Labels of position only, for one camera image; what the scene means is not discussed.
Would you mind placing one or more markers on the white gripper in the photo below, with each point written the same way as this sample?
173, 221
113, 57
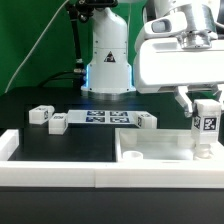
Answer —
162, 63

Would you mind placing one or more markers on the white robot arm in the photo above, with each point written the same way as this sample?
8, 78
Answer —
109, 73

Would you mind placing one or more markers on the white U-shaped fence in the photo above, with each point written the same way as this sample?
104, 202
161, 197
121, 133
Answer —
200, 173

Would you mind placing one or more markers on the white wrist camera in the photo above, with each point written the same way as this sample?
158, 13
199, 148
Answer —
164, 27

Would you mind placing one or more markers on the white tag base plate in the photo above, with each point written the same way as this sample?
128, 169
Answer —
102, 117

